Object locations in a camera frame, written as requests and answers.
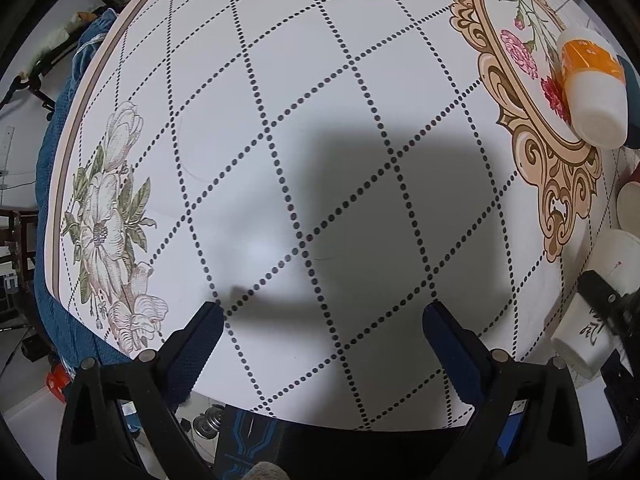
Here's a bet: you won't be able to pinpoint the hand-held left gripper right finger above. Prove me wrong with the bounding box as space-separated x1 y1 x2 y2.
422 301 591 480

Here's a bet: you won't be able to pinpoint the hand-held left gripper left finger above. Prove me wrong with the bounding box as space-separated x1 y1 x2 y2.
57 302 226 480

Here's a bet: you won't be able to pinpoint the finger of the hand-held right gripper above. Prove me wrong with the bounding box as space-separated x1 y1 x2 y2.
577 270 640 356

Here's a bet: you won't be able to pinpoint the white paper cup black print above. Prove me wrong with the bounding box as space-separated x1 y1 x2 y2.
550 290 621 378

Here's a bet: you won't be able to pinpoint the plain white paper cup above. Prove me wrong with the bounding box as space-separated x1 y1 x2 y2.
594 230 640 297

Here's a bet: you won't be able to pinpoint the red paper cup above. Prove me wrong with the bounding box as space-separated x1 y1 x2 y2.
616 169 640 233

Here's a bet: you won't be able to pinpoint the white cup orange band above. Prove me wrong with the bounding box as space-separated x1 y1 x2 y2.
556 27 629 149

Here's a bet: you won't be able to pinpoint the metal spring discs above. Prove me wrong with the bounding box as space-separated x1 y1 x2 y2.
192 406 224 437

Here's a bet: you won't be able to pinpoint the black box blue pattern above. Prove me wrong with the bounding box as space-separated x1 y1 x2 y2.
215 404 292 480

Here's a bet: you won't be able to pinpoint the orange object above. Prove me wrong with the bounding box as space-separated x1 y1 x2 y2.
45 364 69 404

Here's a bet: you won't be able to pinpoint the dark teal object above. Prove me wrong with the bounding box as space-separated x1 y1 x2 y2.
617 55 640 149

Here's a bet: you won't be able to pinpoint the wooden chair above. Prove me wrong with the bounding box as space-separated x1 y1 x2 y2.
0 205 39 281

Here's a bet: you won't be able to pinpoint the blue table skirt cloth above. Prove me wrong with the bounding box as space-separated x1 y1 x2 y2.
34 7 133 368

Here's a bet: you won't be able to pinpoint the white dotted floral tablecloth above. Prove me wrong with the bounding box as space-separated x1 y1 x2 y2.
45 0 640 433

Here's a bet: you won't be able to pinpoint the black stand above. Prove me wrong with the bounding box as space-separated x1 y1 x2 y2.
0 74 56 122

